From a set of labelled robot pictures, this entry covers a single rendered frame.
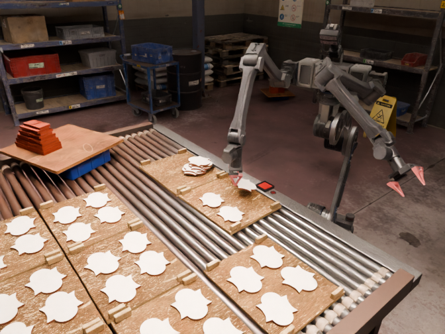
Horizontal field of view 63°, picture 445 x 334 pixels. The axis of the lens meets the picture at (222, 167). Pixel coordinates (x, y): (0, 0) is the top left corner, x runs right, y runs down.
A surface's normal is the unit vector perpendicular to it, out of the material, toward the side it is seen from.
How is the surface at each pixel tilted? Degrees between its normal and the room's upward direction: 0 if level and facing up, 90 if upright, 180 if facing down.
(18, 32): 85
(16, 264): 0
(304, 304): 0
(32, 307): 0
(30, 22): 96
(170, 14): 90
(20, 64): 90
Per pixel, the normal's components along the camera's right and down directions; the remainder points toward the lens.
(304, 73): -0.51, 0.39
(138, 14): 0.63, 0.37
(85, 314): 0.02, -0.88
